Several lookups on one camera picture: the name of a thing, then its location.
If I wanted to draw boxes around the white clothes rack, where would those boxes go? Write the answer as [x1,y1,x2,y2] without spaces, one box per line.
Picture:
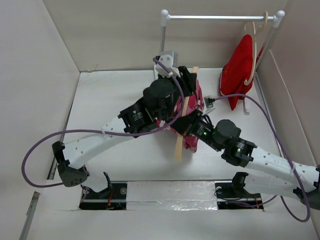
[152,9,286,116]

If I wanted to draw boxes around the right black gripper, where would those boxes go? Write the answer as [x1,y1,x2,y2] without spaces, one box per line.
[165,108,223,152]

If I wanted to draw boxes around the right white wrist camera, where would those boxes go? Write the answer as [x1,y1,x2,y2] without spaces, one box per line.
[203,95,215,115]

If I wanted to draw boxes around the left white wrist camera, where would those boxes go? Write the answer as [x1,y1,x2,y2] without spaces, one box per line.
[153,50,181,79]

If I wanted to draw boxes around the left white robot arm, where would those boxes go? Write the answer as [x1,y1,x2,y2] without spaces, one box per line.
[52,66,197,199]

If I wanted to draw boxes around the beige wooden hanger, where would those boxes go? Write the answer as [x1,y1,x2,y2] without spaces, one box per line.
[174,67,198,162]

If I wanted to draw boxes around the pink camouflage trousers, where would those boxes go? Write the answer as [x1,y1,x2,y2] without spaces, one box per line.
[171,79,204,152]

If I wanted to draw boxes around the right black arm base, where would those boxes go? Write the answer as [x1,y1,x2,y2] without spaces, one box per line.
[214,172,264,210]

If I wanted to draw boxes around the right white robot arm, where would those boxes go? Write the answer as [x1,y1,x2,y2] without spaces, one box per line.
[171,110,320,210]

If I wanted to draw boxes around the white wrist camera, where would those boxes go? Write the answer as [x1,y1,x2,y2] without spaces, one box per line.
[203,95,215,115]
[153,50,181,79]

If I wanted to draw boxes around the beige hanger with red garment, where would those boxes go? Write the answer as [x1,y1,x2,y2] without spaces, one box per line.
[243,11,269,86]

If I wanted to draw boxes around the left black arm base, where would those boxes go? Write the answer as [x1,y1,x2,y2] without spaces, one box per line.
[79,172,128,211]

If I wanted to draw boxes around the red shorts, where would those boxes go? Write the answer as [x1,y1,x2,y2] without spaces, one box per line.
[219,34,253,96]

